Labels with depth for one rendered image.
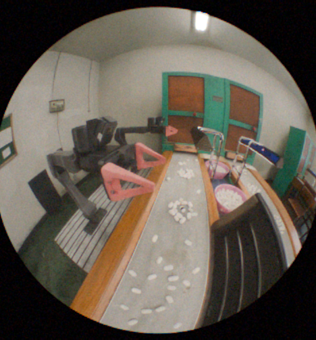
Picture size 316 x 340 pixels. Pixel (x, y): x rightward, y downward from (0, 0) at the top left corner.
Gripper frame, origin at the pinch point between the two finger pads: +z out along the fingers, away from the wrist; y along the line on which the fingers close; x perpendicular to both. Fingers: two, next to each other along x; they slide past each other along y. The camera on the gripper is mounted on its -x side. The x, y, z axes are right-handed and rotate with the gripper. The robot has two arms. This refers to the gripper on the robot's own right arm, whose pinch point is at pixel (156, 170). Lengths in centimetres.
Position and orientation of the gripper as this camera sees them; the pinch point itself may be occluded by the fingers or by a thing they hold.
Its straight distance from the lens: 18.7
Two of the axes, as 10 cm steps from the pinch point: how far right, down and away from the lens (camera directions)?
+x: -0.1, 8.7, 5.0
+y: 2.3, -4.8, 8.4
